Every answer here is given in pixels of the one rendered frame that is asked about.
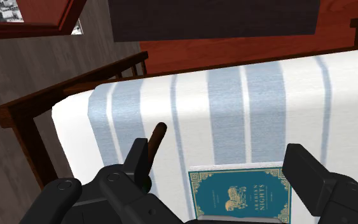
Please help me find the wooden bed with striped blanket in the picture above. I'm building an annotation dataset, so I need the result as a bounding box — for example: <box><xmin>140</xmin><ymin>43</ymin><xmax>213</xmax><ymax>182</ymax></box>
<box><xmin>0</xmin><ymin>17</ymin><xmax>358</xmax><ymax>224</ymax></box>

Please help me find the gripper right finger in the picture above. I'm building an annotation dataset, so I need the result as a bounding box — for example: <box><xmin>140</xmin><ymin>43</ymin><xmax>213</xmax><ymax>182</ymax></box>
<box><xmin>282</xmin><ymin>143</ymin><xmax>358</xmax><ymax>224</ymax></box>

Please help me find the red framed window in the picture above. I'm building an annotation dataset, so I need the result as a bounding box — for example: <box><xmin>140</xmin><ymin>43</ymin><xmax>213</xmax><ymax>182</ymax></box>
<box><xmin>0</xmin><ymin>0</ymin><xmax>88</xmax><ymax>41</ymax></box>

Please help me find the brown stick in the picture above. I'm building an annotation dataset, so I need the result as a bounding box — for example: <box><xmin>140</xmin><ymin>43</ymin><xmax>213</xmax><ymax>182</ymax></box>
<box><xmin>147</xmin><ymin>122</ymin><xmax>168</xmax><ymax>176</ymax></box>

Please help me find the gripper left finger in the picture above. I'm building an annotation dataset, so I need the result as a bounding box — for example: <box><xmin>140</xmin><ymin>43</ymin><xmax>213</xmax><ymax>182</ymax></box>
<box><xmin>18</xmin><ymin>137</ymin><xmax>183</xmax><ymax>224</ymax></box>

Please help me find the teal book with gold ornament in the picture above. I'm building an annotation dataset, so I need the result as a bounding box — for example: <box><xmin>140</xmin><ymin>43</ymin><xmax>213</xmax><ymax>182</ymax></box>
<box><xmin>188</xmin><ymin>161</ymin><xmax>293</xmax><ymax>224</ymax></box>

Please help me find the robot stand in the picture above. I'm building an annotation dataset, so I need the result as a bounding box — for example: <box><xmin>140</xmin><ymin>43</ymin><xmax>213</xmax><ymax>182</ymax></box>
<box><xmin>107</xmin><ymin>0</ymin><xmax>321</xmax><ymax>43</ymax></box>

